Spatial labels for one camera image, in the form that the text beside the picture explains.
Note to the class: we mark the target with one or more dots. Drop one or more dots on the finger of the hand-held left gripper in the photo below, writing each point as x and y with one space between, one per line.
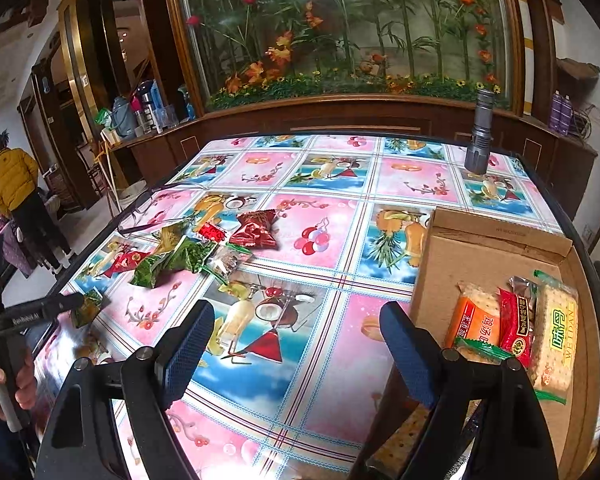
40 310

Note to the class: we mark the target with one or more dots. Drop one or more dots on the purple spray can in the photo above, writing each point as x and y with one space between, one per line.
566 112
556 110

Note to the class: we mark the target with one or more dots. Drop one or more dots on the white gold pillar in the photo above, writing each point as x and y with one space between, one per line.
527 60

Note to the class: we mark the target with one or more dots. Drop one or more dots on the small green snack packet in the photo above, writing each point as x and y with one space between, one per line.
87 305

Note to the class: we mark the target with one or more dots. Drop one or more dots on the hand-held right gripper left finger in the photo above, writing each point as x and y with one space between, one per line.
190 350

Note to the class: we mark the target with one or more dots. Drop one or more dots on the orange cracker packet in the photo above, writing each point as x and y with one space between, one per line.
472 325

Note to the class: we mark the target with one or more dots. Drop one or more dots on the clear cracker packet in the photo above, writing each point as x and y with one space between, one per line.
405 435

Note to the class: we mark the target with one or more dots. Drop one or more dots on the dark red snack packet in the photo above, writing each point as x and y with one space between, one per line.
255 227

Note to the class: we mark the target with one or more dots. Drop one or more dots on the red white snack packet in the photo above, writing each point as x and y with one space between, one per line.
125 260

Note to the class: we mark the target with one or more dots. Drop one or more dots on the blue carton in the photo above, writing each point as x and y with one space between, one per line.
157 97

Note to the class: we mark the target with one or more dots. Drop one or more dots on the olive green snack packet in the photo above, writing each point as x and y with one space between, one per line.
167 237

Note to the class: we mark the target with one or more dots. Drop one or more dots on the blue grey kettle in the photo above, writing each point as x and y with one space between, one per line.
122 117

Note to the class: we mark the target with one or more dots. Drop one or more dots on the bright red snack packet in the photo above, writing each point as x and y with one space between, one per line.
517 327

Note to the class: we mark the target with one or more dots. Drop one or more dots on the black eyeglasses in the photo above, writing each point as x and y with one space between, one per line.
145 210

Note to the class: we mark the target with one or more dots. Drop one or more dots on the cardboard box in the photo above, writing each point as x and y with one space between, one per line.
480 255

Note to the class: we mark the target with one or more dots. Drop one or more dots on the small red snack packet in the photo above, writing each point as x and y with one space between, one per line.
211 232

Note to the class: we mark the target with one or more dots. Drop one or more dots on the carved wooden wall shelf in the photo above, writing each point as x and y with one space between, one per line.
577 67

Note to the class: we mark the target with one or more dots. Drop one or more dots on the artificial flower display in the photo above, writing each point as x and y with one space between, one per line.
340 30

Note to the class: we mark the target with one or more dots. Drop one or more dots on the clear snack packet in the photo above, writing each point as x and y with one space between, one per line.
230 260

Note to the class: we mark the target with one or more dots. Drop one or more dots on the person's leg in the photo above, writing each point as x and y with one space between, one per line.
0 455

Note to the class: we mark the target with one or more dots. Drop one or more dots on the purple shopping trolley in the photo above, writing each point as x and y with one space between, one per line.
12 247

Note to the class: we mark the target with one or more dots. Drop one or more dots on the glass cup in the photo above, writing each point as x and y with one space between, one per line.
169 117

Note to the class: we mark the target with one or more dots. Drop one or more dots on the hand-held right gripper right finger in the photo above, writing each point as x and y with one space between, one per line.
405 350

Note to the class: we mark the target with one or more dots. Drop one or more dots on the green plastic bag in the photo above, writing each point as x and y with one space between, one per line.
102 117

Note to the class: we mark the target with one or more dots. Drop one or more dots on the grey flashlight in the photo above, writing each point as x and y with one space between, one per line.
480 130

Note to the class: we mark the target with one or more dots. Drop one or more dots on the green white cracker packet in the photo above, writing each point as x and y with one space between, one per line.
555 340

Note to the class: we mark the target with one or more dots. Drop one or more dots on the printed tablecloth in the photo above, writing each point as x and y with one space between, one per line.
330 340

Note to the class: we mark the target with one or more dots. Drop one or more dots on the dark red thermos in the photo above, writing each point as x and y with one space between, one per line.
141 105

